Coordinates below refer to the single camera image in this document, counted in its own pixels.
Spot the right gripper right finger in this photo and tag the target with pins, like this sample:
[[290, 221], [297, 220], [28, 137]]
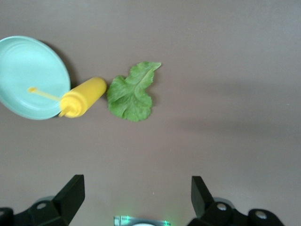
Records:
[[204, 202]]

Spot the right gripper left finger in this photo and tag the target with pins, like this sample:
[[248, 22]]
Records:
[[63, 204]]

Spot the yellow mustard squeeze bottle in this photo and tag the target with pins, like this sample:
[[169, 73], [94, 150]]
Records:
[[87, 96]]

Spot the green lettuce leaf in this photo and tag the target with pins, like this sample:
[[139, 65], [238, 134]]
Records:
[[131, 101]]

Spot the mint green plate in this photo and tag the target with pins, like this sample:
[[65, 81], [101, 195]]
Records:
[[30, 70]]

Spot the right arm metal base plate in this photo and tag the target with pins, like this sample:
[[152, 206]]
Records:
[[122, 220]]

